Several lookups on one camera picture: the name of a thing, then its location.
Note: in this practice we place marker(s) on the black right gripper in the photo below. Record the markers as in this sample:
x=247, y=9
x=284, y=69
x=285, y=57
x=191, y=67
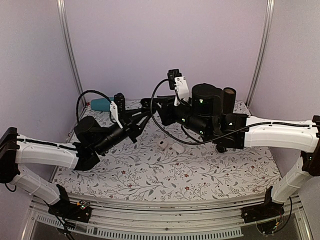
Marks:
x=164, y=103

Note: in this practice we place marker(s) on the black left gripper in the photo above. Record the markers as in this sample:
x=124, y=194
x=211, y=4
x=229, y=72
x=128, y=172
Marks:
x=129, y=122

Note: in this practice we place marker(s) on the black glossy charging case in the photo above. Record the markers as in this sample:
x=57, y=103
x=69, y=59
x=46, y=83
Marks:
x=145, y=103

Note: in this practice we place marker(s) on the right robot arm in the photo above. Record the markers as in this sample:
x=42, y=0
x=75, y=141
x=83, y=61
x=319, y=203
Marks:
x=208, y=111

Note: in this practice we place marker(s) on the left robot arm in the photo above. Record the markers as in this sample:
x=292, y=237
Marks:
x=17, y=150

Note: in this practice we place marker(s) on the beige earbud case with window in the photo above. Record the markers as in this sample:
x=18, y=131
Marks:
x=162, y=144

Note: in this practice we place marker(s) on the small black earbud case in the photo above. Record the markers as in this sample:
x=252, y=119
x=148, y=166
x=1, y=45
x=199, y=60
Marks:
x=221, y=149

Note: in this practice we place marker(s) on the blue ceramic cup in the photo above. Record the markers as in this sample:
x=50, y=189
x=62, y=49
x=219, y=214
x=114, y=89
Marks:
x=101, y=104

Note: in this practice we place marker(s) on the tall black cylinder vase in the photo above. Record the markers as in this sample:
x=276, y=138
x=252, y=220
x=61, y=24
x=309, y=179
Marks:
x=229, y=98

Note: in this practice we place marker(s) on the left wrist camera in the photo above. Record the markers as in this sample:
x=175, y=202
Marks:
x=117, y=108

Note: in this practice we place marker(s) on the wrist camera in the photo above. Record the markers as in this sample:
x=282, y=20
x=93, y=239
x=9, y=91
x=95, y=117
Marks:
x=178, y=83
x=117, y=108

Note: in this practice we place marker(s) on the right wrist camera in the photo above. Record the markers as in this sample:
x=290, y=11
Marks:
x=178, y=83

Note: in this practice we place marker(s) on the front aluminium rail base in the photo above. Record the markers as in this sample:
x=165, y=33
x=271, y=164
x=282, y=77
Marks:
x=217, y=219

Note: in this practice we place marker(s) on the left rear aluminium post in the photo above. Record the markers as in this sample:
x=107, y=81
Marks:
x=62, y=13

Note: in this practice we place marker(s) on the aluminium post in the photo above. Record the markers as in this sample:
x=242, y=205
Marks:
x=62, y=13
x=268, y=17

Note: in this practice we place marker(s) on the right rear aluminium post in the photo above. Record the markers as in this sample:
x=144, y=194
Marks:
x=268, y=17

